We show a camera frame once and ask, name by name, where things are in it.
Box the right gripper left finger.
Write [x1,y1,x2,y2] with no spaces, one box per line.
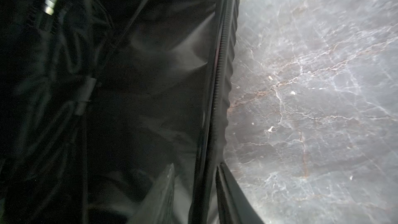
[127,164,175,224]

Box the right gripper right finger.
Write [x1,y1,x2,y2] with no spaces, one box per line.
[216,162,264,224]

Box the black hard-shell suitcase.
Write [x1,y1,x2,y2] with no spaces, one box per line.
[1,0,239,224]

